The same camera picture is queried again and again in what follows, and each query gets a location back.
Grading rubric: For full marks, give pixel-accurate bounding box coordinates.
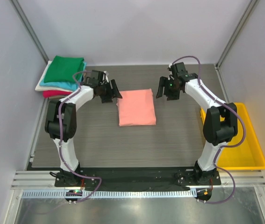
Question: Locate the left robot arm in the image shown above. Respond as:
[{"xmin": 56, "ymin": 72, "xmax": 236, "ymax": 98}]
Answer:
[{"xmin": 45, "ymin": 70, "xmax": 122, "ymax": 187}]

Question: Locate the green folded t shirt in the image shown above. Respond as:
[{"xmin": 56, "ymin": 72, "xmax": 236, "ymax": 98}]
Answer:
[{"xmin": 43, "ymin": 56, "xmax": 84, "ymax": 83}]

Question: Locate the aluminium frame post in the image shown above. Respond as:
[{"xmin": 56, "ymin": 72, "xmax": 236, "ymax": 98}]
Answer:
[
  {"xmin": 216, "ymin": 0, "xmax": 261, "ymax": 68},
  {"xmin": 9, "ymin": 0, "xmax": 49, "ymax": 63}
]

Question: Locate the salmon pink t shirt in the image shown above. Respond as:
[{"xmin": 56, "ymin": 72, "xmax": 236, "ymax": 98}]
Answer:
[{"xmin": 116, "ymin": 89, "xmax": 156, "ymax": 126}]

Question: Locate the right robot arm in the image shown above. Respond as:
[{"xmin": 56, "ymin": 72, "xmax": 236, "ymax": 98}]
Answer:
[{"xmin": 156, "ymin": 63, "xmax": 238, "ymax": 185}]

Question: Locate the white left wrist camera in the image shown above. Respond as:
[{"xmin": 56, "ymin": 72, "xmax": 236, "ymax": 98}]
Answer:
[{"xmin": 103, "ymin": 71, "xmax": 109, "ymax": 83}]

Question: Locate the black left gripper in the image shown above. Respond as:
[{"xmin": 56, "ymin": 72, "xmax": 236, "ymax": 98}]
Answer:
[{"xmin": 98, "ymin": 79, "xmax": 122, "ymax": 103}]

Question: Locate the cyan folded t shirt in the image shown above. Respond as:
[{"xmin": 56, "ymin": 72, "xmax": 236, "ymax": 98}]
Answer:
[{"xmin": 35, "ymin": 61, "xmax": 86, "ymax": 92}]

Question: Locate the right aluminium frame post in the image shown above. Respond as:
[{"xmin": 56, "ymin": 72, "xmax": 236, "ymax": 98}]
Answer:
[{"xmin": 216, "ymin": 0, "xmax": 261, "ymax": 68}]

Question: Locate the red folded t shirt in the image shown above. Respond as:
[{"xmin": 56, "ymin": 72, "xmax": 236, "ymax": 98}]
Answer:
[{"xmin": 43, "ymin": 90, "xmax": 72, "ymax": 98}]

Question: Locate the slotted cable duct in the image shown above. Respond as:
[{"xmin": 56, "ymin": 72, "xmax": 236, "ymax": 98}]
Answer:
[{"xmin": 21, "ymin": 189, "xmax": 197, "ymax": 199}]

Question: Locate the left aluminium frame post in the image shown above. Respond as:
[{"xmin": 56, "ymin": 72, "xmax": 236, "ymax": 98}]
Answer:
[{"xmin": 9, "ymin": 0, "xmax": 49, "ymax": 63}]

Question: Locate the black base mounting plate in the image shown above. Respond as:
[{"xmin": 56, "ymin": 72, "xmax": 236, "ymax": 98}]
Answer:
[{"xmin": 50, "ymin": 167, "xmax": 221, "ymax": 192}]

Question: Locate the white folded t shirt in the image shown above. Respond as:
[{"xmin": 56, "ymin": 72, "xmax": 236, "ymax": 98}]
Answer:
[{"xmin": 35, "ymin": 61, "xmax": 78, "ymax": 92}]

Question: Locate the yellow plastic bin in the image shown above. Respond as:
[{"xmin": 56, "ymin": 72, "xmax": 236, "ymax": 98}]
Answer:
[{"xmin": 198, "ymin": 103, "xmax": 265, "ymax": 170}]

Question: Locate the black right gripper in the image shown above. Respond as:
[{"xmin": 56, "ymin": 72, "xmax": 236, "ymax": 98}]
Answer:
[{"xmin": 156, "ymin": 76, "xmax": 181, "ymax": 101}]

